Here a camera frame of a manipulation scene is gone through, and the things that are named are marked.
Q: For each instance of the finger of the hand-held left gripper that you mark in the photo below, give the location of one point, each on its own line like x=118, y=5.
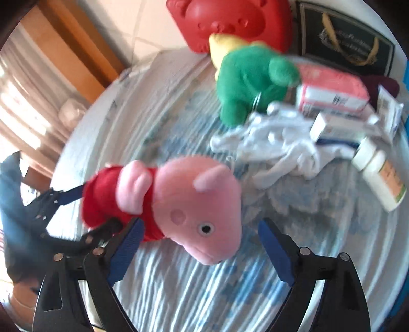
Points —
x=105, y=231
x=72, y=195

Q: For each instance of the green dinosaur plush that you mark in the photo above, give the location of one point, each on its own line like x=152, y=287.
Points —
x=246, y=83

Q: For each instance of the white cloth gloves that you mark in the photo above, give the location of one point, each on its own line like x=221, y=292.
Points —
x=281, y=143

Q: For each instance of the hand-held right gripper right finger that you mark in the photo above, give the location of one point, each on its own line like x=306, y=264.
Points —
x=276, y=252

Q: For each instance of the white round desktop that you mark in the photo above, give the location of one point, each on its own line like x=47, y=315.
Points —
x=394, y=255

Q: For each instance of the white mask packet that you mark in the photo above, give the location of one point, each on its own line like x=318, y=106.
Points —
x=388, y=108

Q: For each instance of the black gift bag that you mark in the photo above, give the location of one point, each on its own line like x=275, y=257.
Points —
x=345, y=32

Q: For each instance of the wooden window frame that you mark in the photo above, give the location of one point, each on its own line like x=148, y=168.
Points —
x=73, y=38

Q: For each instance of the blue white striped tablecloth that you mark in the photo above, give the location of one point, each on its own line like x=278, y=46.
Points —
x=207, y=293

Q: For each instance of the maroon knit hat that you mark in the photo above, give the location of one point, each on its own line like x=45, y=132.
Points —
x=383, y=86

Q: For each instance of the beige curtain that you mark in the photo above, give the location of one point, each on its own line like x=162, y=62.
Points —
x=32, y=111

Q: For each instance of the pink cardboard box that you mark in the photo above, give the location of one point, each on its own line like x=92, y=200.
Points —
x=332, y=86

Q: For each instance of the white pill bottle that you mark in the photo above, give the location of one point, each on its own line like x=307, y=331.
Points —
x=380, y=172

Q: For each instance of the pig plush red dress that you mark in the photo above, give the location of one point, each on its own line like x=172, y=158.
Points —
x=191, y=198

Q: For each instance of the white medicine box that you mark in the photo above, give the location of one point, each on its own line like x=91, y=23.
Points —
x=335, y=126

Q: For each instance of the yellow plush toy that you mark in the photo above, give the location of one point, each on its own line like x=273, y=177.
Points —
x=223, y=44

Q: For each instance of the red toy suitcase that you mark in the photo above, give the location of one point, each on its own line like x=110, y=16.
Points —
x=230, y=19

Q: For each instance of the person's blue jeans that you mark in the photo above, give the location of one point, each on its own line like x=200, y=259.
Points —
x=11, y=178

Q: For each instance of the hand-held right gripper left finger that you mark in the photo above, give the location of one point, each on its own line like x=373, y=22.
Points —
x=124, y=249

